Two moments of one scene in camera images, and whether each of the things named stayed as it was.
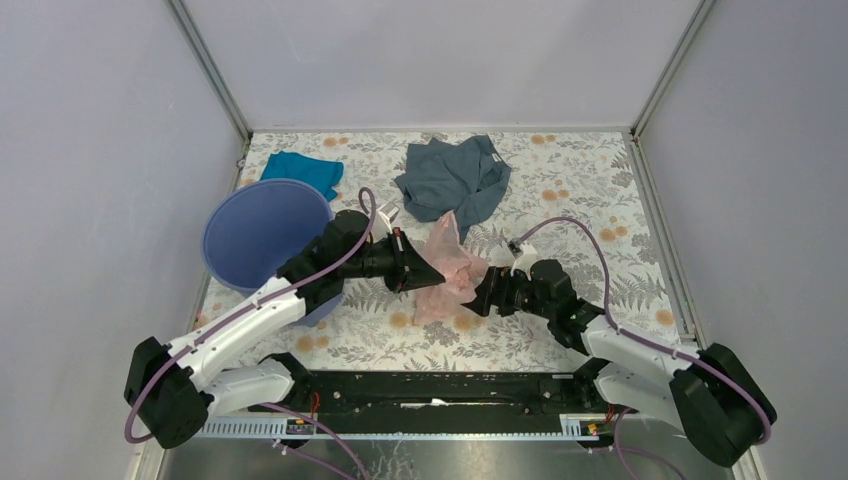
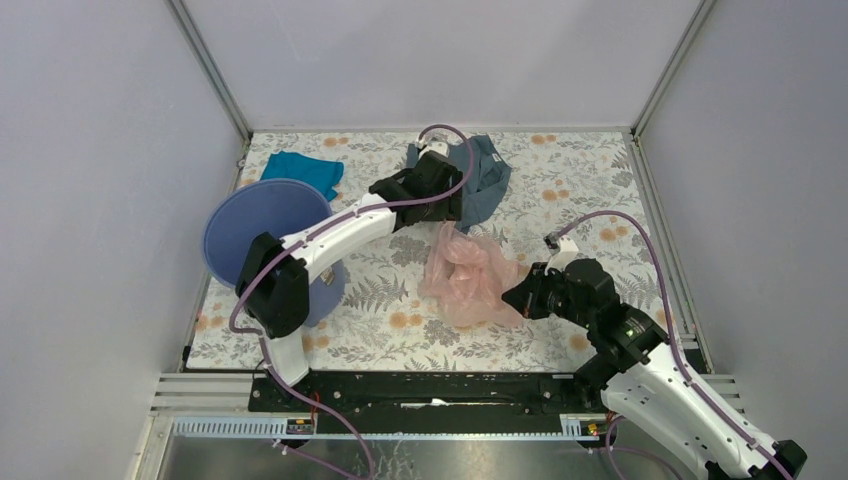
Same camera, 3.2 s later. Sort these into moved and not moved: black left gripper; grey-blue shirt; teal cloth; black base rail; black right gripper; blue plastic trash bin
Moved: black left gripper; black right gripper
Not moved: grey-blue shirt; blue plastic trash bin; black base rail; teal cloth
